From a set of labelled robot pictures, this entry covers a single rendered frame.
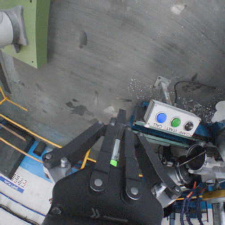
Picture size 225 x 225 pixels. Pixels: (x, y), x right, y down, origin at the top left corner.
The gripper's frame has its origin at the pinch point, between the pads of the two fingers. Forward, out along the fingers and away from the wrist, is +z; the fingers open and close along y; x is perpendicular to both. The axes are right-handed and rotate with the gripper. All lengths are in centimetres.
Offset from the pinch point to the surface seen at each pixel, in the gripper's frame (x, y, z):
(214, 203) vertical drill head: -32, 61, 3
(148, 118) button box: -1.5, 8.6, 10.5
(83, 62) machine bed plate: 9.1, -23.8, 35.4
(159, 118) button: -0.1, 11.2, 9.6
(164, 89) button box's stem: 7.6, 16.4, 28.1
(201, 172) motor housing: -24, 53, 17
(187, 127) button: -0.2, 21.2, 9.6
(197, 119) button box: 3.1, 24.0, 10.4
